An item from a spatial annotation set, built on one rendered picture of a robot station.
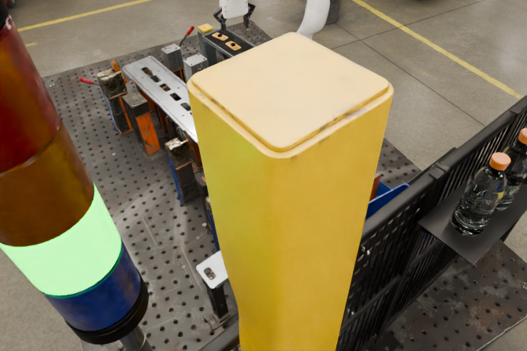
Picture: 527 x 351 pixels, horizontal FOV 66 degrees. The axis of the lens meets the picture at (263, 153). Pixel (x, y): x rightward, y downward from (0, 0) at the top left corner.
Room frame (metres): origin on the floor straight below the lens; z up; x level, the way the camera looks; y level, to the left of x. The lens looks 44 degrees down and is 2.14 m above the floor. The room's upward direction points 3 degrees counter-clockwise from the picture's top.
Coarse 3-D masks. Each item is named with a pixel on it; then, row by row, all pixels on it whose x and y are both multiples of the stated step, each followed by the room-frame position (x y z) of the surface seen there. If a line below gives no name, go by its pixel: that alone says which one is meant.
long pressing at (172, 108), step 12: (144, 60) 1.94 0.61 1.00; (156, 60) 1.93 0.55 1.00; (132, 72) 1.83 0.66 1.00; (156, 72) 1.82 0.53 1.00; (168, 72) 1.81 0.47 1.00; (144, 84) 1.72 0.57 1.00; (156, 84) 1.71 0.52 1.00; (168, 84) 1.71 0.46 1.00; (180, 84) 1.70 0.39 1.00; (156, 96) 1.60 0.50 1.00; (168, 96) 1.60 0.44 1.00; (180, 96) 1.59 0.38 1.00; (168, 108) 1.51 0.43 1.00; (180, 108) 1.50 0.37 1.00; (180, 120) 1.42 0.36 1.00; (192, 120) 1.41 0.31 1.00; (192, 132) 1.33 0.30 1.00
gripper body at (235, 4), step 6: (222, 0) 1.45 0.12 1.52; (228, 0) 1.44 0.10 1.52; (234, 0) 1.45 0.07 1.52; (240, 0) 1.46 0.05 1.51; (246, 0) 1.47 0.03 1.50; (222, 6) 1.45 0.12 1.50; (228, 6) 1.44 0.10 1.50; (234, 6) 1.45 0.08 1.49; (240, 6) 1.46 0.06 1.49; (246, 6) 1.47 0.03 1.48; (222, 12) 1.45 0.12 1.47; (228, 12) 1.44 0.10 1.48; (234, 12) 1.45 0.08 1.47; (240, 12) 1.46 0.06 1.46; (246, 12) 1.48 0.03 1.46
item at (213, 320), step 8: (208, 272) 0.66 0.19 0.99; (208, 288) 0.63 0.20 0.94; (216, 288) 0.63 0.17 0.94; (216, 296) 0.63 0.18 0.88; (224, 296) 0.65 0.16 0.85; (216, 304) 0.63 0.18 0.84; (224, 304) 0.64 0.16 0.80; (232, 304) 0.69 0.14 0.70; (216, 312) 0.63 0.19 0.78; (224, 312) 0.64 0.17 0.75; (232, 312) 0.66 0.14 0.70; (208, 320) 0.63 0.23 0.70; (216, 320) 0.63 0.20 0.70; (224, 320) 0.63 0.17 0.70; (216, 328) 0.60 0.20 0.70
